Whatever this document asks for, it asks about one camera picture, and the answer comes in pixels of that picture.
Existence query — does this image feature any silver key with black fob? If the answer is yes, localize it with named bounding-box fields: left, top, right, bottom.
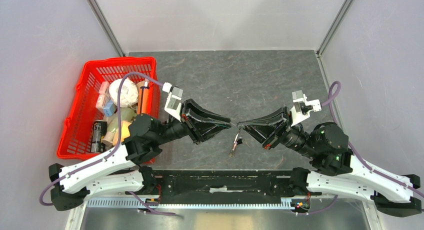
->
left=237, top=138, right=250, bottom=147

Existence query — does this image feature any perforated cable duct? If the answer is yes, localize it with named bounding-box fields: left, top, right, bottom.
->
left=86, top=197, right=295, bottom=211

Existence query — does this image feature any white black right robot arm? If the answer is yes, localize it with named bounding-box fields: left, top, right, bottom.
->
left=237, top=107, right=423, bottom=218

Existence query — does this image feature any large silver keyring with clips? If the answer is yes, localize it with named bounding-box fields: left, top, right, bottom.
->
left=229, top=128, right=241, bottom=157

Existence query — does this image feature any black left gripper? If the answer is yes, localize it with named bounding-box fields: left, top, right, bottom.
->
left=153, top=98, right=232, bottom=146

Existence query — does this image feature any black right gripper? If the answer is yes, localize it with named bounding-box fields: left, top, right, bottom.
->
left=235, top=105, right=318, bottom=158

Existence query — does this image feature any purple cable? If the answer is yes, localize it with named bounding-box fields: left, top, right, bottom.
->
left=39, top=71, right=165, bottom=207

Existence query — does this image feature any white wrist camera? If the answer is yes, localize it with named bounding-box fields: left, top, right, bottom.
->
left=289, top=90, right=322, bottom=126
left=162, top=82, right=183, bottom=121

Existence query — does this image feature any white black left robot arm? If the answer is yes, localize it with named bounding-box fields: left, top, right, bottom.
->
left=47, top=99, right=232, bottom=211

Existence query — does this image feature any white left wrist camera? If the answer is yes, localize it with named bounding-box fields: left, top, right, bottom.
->
left=162, top=82, right=183, bottom=121

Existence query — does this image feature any red plastic basket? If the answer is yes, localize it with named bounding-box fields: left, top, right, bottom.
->
left=56, top=56, right=157, bottom=161

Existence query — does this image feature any orange tube box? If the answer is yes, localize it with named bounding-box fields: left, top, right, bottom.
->
left=136, top=80, right=150, bottom=114

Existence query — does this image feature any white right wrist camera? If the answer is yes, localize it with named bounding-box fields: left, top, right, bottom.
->
left=289, top=90, right=322, bottom=126

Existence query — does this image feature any black can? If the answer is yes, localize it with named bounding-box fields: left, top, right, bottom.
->
left=90, top=120, right=107, bottom=153

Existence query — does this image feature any white crumpled ball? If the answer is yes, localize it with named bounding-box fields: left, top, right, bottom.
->
left=108, top=78, right=139, bottom=108

